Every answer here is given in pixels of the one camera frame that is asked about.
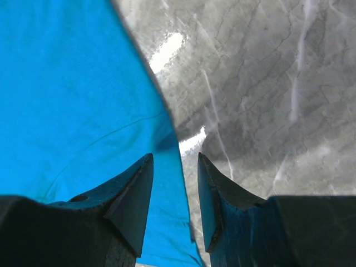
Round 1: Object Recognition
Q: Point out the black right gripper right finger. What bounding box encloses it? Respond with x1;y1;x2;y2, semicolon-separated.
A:
197;154;355;266

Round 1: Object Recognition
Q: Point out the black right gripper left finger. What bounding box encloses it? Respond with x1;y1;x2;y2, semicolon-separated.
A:
1;154;154;266

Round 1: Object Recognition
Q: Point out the blue t shirt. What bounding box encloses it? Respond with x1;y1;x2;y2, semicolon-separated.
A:
1;1;203;266

